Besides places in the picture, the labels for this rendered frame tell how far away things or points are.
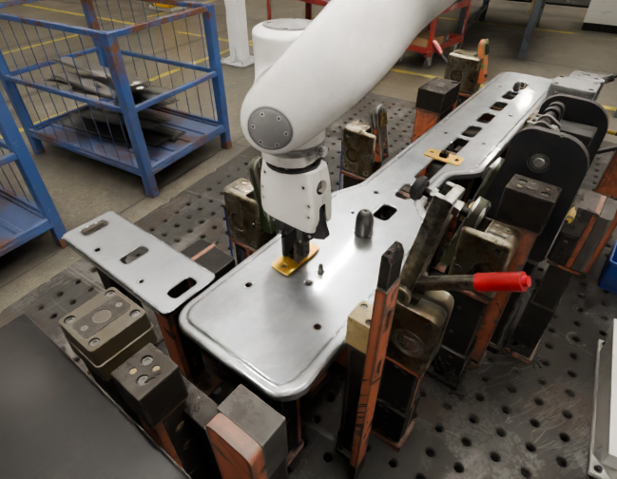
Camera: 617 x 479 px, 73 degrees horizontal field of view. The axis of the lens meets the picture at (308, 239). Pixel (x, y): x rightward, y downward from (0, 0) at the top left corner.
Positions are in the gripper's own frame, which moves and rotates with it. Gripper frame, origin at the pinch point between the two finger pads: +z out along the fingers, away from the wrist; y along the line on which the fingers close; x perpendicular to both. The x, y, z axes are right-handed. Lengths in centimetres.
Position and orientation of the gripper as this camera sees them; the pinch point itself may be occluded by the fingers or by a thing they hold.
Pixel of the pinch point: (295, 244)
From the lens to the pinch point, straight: 65.4
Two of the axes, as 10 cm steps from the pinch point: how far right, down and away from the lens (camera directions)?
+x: -6.1, 5.0, -6.1
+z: 0.0, 7.7, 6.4
